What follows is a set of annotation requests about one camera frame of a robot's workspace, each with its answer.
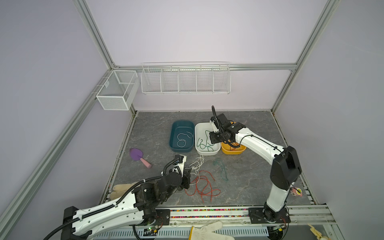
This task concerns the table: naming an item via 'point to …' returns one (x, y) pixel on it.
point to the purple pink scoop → (136, 154)
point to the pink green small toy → (295, 192)
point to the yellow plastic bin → (227, 150)
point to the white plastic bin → (203, 143)
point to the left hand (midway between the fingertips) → (191, 171)
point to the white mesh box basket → (118, 91)
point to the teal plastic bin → (182, 136)
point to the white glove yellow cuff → (207, 232)
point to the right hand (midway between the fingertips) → (213, 138)
